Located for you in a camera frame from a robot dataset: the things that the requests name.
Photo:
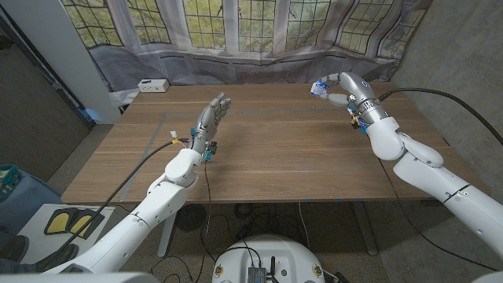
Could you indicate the white square pillar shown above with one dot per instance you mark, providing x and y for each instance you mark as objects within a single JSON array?
[{"x": 59, "y": 47}]

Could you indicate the yellow black foot pedal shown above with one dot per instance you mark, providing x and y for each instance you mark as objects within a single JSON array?
[
  {"x": 59, "y": 222},
  {"x": 84, "y": 226}
]

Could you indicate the white matchbox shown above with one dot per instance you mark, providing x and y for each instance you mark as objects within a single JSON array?
[{"x": 316, "y": 89}]

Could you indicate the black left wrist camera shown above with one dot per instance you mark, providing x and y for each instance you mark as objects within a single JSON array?
[{"x": 211, "y": 150}]

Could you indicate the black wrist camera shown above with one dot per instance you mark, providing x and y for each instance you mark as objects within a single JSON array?
[
  {"x": 211, "y": 150},
  {"x": 358, "y": 123}
]

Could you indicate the grey table leg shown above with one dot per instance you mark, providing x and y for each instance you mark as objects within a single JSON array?
[{"x": 363, "y": 228}]

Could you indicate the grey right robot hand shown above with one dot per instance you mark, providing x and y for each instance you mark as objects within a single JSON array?
[{"x": 357, "y": 92}]

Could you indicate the blue padded seat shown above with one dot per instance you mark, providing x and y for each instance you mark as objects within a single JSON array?
[{"x": 27, "y": 204}]

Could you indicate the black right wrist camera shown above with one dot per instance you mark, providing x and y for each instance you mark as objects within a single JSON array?
[{"x": 358, "y": 123}]

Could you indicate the teal plastic basket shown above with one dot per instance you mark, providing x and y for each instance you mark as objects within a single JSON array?
[{"x": 8, "y": 178}]

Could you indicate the printed window backdrop cloth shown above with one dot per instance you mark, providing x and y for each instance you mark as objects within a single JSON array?
[{"x": 255, "y": 59}]

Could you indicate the white power outlet box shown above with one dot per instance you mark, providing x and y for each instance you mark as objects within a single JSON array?
[{"x": 153, "y": 85}]

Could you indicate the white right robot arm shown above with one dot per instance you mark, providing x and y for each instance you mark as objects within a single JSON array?
[{"x": 440, "y": 181}]

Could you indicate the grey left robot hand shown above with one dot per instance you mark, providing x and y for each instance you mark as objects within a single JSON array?
[{"x": 206, "y": 123}]

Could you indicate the grey metal computer box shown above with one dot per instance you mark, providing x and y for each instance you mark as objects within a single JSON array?
[{"x": 256, "y": 275}]

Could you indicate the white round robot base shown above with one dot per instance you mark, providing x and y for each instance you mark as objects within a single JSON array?
[{"x": 283, "y": 251}]

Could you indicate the white table leg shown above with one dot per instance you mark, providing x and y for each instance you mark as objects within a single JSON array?
[{"x": 167, "y": 239}]

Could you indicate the white floor board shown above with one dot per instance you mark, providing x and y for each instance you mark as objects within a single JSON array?
[{"x": 35, "y": 239}]

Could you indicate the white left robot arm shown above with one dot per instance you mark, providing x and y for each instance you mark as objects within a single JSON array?
[{"x": 161, "y": 204}]

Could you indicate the black round floor fan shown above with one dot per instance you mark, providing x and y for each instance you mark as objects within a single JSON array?
[{"x": 190, "y": 218}]

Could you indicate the black shoe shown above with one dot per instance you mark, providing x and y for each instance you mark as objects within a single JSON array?
[
  {"x": 12, "y": 247},
  {"x": 59, "y": 255}
]

